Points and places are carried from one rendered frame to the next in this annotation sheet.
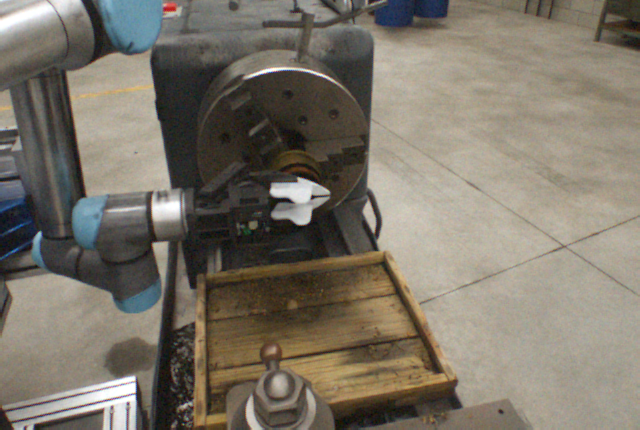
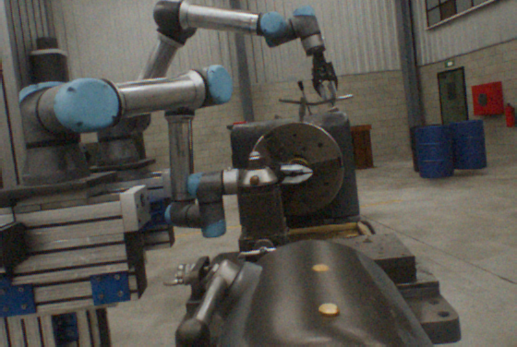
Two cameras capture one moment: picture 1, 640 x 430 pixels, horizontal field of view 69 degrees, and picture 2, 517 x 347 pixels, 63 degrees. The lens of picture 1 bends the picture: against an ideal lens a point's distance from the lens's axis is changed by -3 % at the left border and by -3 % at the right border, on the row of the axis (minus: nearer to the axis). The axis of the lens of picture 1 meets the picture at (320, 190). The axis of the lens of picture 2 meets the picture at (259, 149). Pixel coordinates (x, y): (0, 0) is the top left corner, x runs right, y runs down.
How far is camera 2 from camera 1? 0.67 m
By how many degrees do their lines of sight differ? 32
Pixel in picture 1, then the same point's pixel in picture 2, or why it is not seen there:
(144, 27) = (224, 92)
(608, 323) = not seen: outside the picture
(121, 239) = (209, 188)
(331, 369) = not seen: hidden behind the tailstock
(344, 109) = (326, 142)
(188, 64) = (248, 135)
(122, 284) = (207, 216)
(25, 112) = (174, 137)
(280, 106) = (291, 142)
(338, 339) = not seen: hidden behind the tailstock
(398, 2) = (437, 158)
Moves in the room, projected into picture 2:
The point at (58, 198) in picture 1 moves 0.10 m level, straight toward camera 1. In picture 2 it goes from (182, 179) to (186, 182)
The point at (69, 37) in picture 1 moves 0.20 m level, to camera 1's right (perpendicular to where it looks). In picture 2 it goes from (197, 91) to (265, 81)
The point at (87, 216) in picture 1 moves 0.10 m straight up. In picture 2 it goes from (195, 177) to (190, 144)
